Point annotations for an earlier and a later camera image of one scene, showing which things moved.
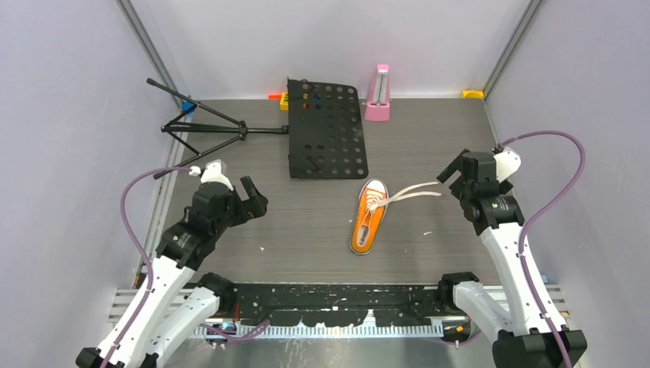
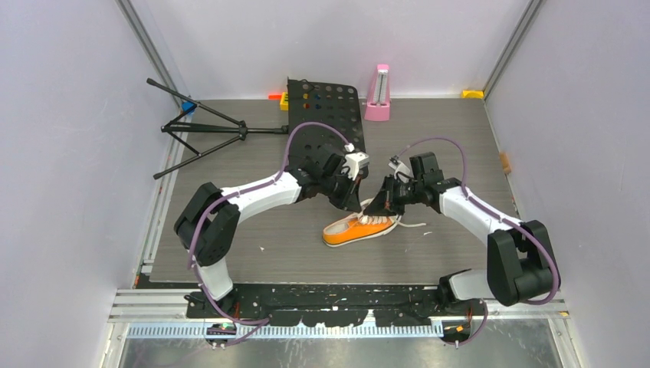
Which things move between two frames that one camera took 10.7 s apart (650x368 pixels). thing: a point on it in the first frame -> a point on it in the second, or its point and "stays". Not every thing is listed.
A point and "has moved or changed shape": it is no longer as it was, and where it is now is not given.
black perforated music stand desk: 325,134 stays
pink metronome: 379,103 stays
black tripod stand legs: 238,127 stays
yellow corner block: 472,94 stays
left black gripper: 250,208 -> 349,199
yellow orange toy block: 284,100 stays
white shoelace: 396,195 has moved or changed shape
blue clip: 188,106 stays
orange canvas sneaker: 366,215 has moved or changed shape
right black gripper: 457,165 -> 385,203
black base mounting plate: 337,304 stays
